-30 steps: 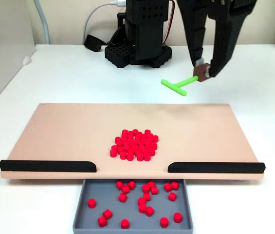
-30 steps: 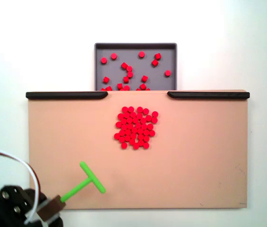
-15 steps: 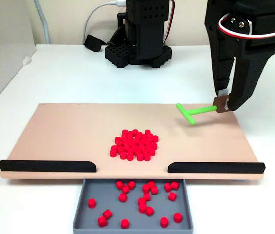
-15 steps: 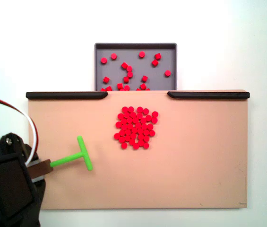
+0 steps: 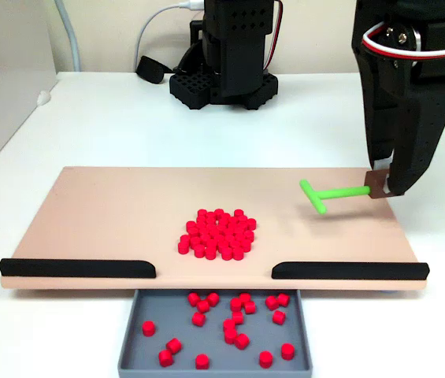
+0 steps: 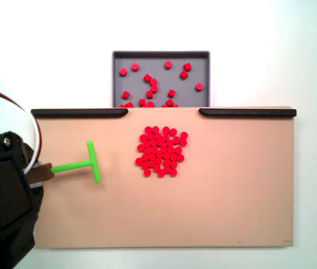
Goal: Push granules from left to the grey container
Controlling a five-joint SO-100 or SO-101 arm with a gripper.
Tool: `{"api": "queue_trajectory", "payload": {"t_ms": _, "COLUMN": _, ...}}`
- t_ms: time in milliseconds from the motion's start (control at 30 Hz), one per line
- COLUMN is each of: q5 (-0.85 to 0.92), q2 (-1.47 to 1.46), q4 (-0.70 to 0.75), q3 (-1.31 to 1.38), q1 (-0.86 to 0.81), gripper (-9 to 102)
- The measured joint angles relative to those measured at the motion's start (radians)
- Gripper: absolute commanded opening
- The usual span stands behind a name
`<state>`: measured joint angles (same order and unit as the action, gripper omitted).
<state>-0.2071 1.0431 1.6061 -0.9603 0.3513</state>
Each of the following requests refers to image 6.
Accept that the green T-shaped pusher tool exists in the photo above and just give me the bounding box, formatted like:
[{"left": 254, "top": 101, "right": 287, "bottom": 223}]
[{"left": 30, "top": 140, "right": 102, "bottom": 187}]

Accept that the red granule pile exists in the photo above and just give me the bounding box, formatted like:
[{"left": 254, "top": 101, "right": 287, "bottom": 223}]
[{"left": 135, "top": 126, "right": 189, "bottom": 178}]

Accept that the grey shallow tray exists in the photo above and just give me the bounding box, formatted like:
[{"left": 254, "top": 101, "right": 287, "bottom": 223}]
[{"left": 112, "top": 50, "right": 211, "bottom": 108}]

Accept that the beige flat board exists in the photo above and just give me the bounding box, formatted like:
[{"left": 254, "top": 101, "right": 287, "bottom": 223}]
[{"left": 30, "top": 105, "right": 297, "bottom": 249}]

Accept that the red white black servo cable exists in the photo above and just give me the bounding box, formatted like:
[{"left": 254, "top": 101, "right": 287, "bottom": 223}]
[{"left": 0, "top": 84, "right": 43, "bottom": 172}]

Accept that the black edge rail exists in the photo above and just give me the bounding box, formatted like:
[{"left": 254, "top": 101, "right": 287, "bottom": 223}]
[
  {"left": 30, "top": 108, "right": 129, "bottom": 119},
  {"left": 198, "top": 108, "right": 297, "bottom": 119}
]

